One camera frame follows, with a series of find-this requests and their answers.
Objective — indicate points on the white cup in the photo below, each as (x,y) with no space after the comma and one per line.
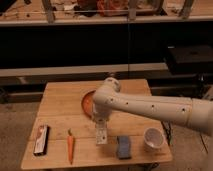
(153,139)

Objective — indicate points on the black box on right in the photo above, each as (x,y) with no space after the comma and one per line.
(190,59)

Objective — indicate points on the red object on shelf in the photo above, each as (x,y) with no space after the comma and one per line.
(112,7)

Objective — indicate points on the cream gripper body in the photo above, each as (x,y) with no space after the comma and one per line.
(101,114)

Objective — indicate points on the red and black box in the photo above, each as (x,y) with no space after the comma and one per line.
(40,146)

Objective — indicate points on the long workbench shelf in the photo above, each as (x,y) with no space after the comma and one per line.
(85,12)

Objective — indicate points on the white plastic bottle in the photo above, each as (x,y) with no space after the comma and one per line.
(101,133)

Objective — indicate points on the orange ceramic bowl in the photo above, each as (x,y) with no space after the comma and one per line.
(87,104)

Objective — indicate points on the wooden table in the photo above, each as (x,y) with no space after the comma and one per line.
(61,110)

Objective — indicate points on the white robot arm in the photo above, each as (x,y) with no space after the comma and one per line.
(195,114)

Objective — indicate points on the orange toy carrot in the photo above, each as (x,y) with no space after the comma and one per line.
(70,143)

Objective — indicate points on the blue sponge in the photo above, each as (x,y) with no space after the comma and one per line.
(124,147)

